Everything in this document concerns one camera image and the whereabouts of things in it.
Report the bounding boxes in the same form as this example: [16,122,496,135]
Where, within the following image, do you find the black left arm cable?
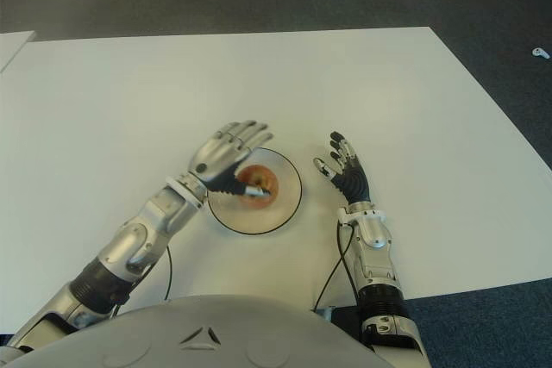
[161,243,174,302]

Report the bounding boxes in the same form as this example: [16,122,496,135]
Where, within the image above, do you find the white plate with black rim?
[206,147,304,236]

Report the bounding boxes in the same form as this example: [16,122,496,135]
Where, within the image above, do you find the grey robot torso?
[0,294,392,368]

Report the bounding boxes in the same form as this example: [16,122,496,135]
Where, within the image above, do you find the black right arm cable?
[312,217,360,313]

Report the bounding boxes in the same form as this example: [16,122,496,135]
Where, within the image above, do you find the red yellow apple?
[235,164,280,209]

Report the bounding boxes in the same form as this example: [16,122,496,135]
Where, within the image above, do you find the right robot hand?
[312,129,373,207]

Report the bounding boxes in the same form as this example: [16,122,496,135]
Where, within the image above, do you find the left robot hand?
[188,119,275,199]

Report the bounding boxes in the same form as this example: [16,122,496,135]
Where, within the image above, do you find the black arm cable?
[161,243,174,302]
[312,217,360,313]

